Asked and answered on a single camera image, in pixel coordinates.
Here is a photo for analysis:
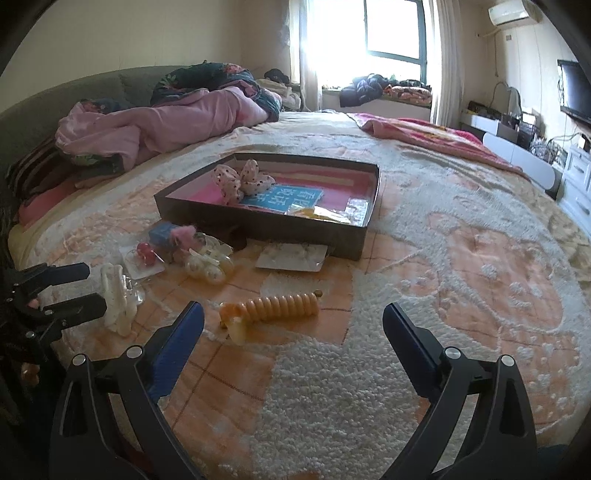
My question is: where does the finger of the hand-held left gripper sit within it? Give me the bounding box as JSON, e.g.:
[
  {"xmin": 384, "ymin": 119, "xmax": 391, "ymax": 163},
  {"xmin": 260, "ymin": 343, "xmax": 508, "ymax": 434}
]
[
  {"xmin": 39, "ymin": 294, "xmax": 108, "ymax": 328},
  {"xmin": 11, "ymin": 263, "xmax": 90, "ymax": 296}
]

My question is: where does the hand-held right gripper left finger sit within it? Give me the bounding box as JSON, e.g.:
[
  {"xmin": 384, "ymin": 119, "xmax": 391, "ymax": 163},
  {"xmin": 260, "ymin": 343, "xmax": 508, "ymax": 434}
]
[{"xmin": 48, "ymin": 301, "xmax": 206, "ymax": 480}]

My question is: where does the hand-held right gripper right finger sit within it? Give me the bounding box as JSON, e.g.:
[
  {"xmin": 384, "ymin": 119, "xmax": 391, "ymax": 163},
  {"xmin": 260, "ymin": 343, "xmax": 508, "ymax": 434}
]
[{"xmin": 383, "ymin": 302, "xmax": 539, "ymax": 480}]

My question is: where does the cream bow hair clips bag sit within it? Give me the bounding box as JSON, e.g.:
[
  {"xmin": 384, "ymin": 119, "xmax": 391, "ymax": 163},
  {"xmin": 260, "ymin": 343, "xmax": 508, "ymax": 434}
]
[{"xmin": 185, "ymin": 233, "xmax": 234, "ymax": 283}]

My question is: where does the pink fluffy hair clip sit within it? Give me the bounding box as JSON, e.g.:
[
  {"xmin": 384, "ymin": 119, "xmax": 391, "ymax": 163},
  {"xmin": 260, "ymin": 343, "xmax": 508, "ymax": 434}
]
[{"xmin": 168, "ymin": 224, "xmax": 199, "ymax": 250}]

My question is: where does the pearl earring card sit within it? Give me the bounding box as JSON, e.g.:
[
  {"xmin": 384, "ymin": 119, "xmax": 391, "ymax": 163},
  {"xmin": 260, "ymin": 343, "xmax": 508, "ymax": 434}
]
[{"xmin": 255, "ymin": 244, "xmax": 329, "ymax": 272}]

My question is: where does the dark brown shallow box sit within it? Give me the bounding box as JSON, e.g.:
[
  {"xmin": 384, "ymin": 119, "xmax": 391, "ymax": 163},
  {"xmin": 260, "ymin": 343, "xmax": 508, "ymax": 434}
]
[{"xmin": 154, "ymin": 152, "xmax": 382, "ymax": 261}]

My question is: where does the white hair claw clip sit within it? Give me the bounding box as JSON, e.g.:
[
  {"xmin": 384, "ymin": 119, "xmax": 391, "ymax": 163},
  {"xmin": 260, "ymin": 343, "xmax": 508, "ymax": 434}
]
[{"xmin": 99, "ymin": 263, "xmax": 139, "ymax": 335}]

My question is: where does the clear hair claw clip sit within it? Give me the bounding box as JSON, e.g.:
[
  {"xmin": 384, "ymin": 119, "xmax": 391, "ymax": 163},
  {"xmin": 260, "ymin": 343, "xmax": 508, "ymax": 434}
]
[{"xmin": 122, "ymin": 274, "xmax": 147, "ymax": 308}]

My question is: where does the red bead earring card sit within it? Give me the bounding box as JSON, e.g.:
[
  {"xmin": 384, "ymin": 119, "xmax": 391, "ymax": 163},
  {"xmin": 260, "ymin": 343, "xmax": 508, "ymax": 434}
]
[{"xmin": 119, "ymin": 240, "xmax": 166, "ymax": 280}]

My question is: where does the orange spiral hair clip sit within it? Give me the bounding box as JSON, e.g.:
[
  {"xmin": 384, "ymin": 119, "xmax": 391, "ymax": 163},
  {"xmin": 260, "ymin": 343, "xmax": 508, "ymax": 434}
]
[{"xmin": 218, "ymin": 292, "xmax": 322, "ymax": 346}]

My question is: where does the small blue box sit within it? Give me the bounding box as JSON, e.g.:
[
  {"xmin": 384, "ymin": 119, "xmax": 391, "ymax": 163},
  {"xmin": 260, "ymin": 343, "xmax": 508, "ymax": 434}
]
[{"xmin": 148, "ymin": 222, "xmax": 175, "ymax": 247}]

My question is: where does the striped pillow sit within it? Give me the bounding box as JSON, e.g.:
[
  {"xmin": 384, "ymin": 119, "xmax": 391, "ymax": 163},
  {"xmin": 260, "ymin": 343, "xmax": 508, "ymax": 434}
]
[{"xmin": 7, "ymin": 138, "xmax": 61, "ymax": 199}]

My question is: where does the yellow item in plastic bag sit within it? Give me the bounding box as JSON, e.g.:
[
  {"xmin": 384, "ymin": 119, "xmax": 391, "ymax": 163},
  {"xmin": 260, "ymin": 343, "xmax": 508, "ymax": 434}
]
[{"xmin": 286, "ymin": 198, "xmax": 370, "ymax": 225}]

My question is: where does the blue printed card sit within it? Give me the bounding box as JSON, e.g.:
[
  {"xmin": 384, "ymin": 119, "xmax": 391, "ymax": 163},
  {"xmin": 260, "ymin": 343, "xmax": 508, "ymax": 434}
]
[{"xmin": 240, "ymin": 185, "xmax": 326, "ymax": 214}]

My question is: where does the grey upholstered headboard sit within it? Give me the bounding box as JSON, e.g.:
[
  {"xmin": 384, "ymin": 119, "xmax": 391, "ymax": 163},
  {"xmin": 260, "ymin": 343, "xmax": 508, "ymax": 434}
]
[{"xmin": 0, "ymin": 66, "xmax": 185, "ymax": 195}]

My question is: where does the pink quilt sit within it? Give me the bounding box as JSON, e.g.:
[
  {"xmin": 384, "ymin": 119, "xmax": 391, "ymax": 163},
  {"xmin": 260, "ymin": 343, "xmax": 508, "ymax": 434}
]
[{"xmin": 55, "ymin": 88, "xmax": 282, "ymax": 160}]

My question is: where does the pink patterned blanket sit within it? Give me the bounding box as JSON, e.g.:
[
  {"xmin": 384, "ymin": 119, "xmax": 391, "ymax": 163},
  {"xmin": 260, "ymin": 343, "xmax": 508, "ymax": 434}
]
[{"xmin": 353, "ymin": 113, "xmax": 532, "ymax": 181}]

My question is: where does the white curved bed footboard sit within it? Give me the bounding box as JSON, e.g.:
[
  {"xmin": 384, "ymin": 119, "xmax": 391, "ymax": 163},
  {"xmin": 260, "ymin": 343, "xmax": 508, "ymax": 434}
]
[{"xmin": 482, "ymin": 131, "xmax": 561, "ymax": 190}]

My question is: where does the white drawer cabinet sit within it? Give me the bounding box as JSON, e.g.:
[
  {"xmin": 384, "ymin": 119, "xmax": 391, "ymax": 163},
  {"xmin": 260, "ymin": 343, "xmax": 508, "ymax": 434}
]
[{"xmin": 556, "ymin": 143, "xmax": 591, "ymax": 222}]

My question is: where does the dark floral quilt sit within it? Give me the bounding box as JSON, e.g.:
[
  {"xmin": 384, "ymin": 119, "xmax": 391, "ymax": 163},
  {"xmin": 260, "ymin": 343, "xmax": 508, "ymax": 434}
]
[{"xmin": 150, "ymin": 63, "xmax": 282, "ymax": 123}]

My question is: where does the floral cushion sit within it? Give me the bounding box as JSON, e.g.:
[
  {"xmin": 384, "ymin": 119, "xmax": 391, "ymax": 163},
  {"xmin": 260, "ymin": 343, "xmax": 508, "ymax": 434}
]
[{"xmin": 383, "ymin": 80, "xmax": 435, "ymax": 107}]

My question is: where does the dark jacket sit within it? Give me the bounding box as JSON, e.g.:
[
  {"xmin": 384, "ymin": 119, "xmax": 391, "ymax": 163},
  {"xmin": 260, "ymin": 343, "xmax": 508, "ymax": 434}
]
[{"xmin": 339, "ymin": 73, "xmax": 393, "ymax": 107}]

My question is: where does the white curtain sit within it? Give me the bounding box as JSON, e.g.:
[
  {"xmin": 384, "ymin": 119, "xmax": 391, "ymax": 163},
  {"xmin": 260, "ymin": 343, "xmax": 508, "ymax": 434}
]
[
  {"xmin": 288, "ymin": 0, "xmax": 324, "ymax": 112},
  {"xmin": 429, "ymin": 0, "xmax": 467, "ymax": 127}
]

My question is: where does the black television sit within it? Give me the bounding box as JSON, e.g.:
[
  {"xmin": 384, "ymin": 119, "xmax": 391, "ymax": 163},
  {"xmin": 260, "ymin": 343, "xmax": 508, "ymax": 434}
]
[{"xmin": 557, "ymin": 59, "xmax": 591, "ymax": 125}]

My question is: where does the window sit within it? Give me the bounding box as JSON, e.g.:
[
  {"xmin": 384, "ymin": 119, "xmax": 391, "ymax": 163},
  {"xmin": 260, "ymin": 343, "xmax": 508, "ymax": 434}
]
[{"xmin": 300, "ymin": 0, "xmax": 428, "ymax": 86}]

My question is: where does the white air conditioner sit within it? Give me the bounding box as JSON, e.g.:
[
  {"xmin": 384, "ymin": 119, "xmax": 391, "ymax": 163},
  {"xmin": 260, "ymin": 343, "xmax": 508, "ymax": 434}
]
[{"xmin": 488, "ymin": 0, "xmax": 543, "ymax": 26}]

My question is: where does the polka-dot bow hair tie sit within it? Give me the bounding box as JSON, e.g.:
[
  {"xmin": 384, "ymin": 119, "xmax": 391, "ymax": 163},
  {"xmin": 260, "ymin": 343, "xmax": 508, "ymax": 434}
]
[{"xmin": 211, "ymin": 159, "xmax": 275, "ymax": 207}]

